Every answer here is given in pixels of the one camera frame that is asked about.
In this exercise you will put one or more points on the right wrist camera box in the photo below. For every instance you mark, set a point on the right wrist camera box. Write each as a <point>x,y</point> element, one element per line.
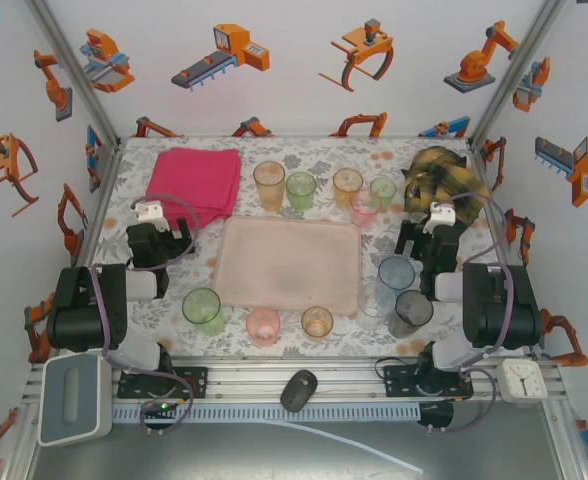
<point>441,217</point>

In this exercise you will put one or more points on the grey white tissue box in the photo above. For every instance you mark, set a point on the grey white tissue box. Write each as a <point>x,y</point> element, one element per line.
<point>74,395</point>

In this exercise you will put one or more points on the short green glass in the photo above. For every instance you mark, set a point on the short green glass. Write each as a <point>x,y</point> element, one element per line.
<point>385,187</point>

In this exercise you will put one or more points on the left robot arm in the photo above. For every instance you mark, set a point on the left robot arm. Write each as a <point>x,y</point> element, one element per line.
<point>84,320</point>

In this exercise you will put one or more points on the grey glass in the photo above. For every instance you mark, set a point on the grey glass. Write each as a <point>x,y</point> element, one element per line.
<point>414,312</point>

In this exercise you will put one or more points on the thin white tube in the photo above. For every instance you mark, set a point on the thin white tube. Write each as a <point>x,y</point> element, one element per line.
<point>346,441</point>

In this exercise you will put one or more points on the black adapter box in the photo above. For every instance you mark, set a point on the black adapter box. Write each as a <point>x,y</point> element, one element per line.
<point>436,415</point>

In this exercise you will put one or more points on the dark grey computer mouse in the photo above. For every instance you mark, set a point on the dark grey computer mouse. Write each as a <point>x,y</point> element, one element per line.
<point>299,390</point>

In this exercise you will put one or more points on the floral tablecloth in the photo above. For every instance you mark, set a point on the floral tablecloth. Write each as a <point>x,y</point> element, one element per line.
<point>144,320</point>

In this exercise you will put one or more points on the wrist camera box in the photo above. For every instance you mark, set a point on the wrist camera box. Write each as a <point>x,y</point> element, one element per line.
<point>150,214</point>
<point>441,217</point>

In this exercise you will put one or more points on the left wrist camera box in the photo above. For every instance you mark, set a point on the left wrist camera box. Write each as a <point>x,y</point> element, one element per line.
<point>150,214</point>

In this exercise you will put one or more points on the clear glass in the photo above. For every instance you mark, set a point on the clear glass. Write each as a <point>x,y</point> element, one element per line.
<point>374,312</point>

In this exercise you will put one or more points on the small circuit board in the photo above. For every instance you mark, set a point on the small circuit board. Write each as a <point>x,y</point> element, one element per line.
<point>161,407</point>

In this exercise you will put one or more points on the white square clock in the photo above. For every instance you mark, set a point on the white square clock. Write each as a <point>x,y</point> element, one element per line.
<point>521,382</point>

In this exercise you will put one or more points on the tall orange glass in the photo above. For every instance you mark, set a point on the tall orange glass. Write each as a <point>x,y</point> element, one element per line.
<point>269,187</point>

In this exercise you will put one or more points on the short orange glass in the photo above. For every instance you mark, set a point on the short orange glass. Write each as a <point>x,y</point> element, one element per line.
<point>346,187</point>
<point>317,322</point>

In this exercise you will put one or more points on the aluminium frame post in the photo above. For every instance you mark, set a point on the aluminium frame post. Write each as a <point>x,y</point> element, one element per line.
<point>518,70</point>
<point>75,70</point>

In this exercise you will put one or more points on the blue glass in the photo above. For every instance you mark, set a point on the blue glass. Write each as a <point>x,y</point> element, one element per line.
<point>396,275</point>

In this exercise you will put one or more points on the tall green glass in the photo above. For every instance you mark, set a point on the tall green glass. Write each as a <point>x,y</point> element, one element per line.
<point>201,310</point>
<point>301,192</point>

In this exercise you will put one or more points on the pink folded towel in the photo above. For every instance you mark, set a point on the pink folded towel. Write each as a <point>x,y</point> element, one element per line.
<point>194,180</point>

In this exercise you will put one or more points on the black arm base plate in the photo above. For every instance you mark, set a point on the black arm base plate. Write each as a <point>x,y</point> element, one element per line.
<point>194,382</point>
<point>396,382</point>

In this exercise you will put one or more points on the pink glass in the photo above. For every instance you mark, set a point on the pink glass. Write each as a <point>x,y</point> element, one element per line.
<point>364,212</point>
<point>263,325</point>

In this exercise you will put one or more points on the yellow plaid shirt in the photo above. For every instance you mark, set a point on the yellow plaid shirt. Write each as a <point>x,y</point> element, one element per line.
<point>449,175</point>

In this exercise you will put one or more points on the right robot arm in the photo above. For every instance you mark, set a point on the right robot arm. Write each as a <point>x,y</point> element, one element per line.
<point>499,320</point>

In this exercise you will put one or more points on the aluminium table rail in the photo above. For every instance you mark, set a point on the aluminium table rail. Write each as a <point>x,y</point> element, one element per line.
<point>244,380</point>

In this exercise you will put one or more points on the pink plastic tray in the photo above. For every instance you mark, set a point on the pink plastic tray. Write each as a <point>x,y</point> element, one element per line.
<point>289,265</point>

